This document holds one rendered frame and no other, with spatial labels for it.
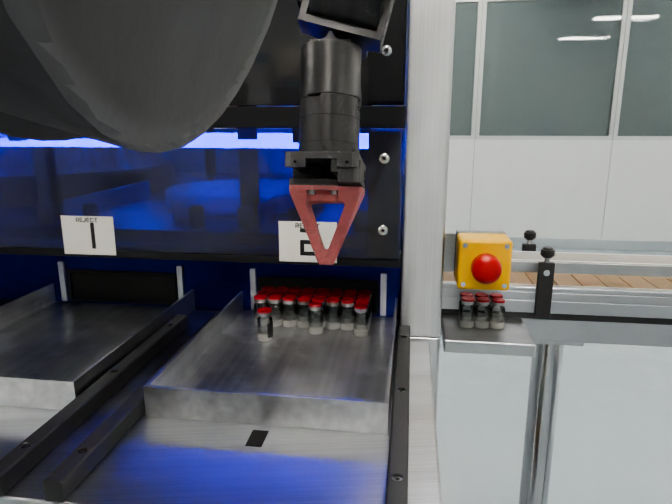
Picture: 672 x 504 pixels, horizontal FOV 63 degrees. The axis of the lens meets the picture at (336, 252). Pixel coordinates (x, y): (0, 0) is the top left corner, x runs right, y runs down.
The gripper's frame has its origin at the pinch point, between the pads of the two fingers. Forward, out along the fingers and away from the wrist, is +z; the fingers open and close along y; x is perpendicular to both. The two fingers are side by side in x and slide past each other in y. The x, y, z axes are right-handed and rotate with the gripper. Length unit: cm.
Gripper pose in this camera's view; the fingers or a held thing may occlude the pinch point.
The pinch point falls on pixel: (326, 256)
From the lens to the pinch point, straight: 52.3
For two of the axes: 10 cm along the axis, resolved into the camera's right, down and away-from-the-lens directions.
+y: 1.1, -0.3, 9.9
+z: -0.3, 10.0, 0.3
